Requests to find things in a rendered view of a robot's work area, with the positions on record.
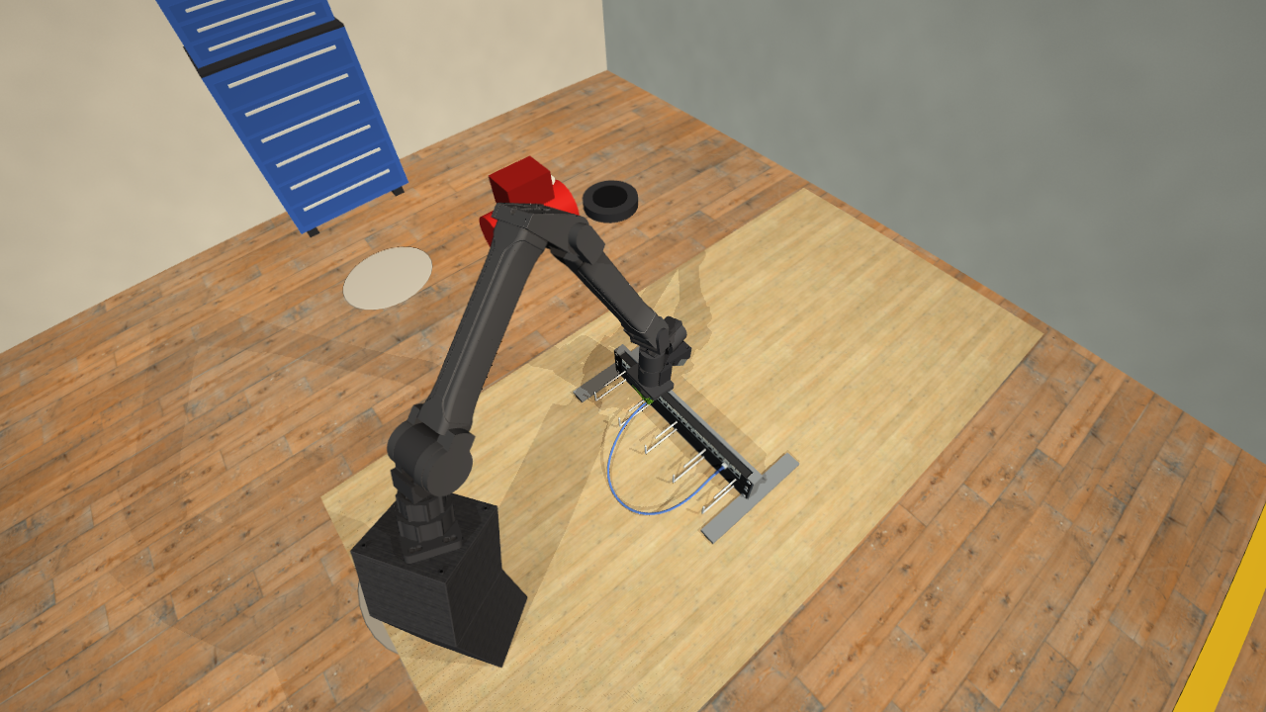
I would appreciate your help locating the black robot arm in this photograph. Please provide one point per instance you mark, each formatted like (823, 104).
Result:
(433, 457)

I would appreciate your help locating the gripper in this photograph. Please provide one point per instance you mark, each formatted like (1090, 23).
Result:
(646, 384)

